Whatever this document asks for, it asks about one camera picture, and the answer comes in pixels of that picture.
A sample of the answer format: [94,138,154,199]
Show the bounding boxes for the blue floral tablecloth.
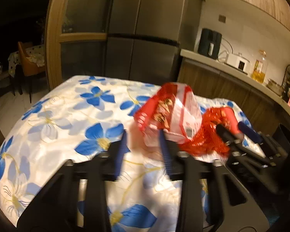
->
[0,75,258,232]

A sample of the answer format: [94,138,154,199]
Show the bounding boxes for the cooking oil bottle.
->
[251,50,269,84]

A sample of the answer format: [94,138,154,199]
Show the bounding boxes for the dark steel refrigerator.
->
[103,0,204,88]

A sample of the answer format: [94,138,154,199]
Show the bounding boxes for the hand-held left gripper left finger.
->
[16,130,129,232]

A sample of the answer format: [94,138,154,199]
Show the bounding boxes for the white electric cooker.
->
[226,52,251,72]

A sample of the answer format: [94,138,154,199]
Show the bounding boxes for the light kitchen countertop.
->
[180,49,290,119]

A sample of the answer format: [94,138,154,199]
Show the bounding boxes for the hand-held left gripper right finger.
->
[158,129,270,232]

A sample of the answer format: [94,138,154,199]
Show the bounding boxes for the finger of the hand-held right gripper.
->
[216,124,269,167]
[238,121,288,161]

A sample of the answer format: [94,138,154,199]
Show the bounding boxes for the red tinsel mesh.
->
[178,106,245,157]

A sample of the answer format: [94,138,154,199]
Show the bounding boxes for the wooden glass door cabinet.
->
[45,0,117,90]

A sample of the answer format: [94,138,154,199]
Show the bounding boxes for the orange dining chair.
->
[17,41,47,102]

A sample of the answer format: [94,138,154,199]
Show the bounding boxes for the red and white snack packet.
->
[134,82,204,148]

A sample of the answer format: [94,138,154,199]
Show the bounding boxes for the wooden base cabinets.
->
[177,58,290,136]

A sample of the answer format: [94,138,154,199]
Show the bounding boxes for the dark dining chair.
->
[0,61,15,106]

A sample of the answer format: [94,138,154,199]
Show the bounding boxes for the black air fryer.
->
[197,28,223,60]

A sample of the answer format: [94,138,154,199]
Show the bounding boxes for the appliance power cable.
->
[217,38,233,64]

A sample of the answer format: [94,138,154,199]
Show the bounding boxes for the black trash bin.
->
[272,123,290,142]

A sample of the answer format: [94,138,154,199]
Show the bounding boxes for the dining table with dotted cloth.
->
[7,44,45,78]

